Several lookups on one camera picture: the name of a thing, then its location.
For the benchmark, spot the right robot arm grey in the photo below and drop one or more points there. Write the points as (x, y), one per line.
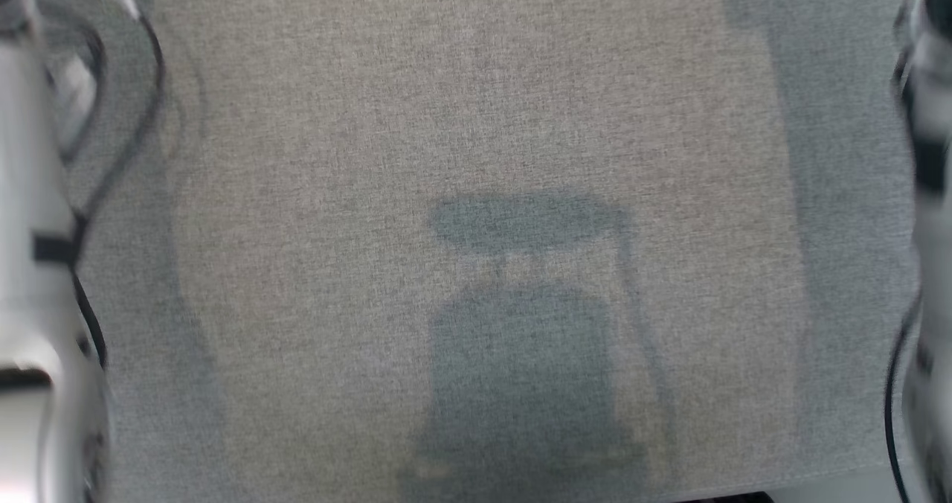
(933, 190)

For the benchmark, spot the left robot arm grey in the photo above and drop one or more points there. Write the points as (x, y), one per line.
(30, 265)

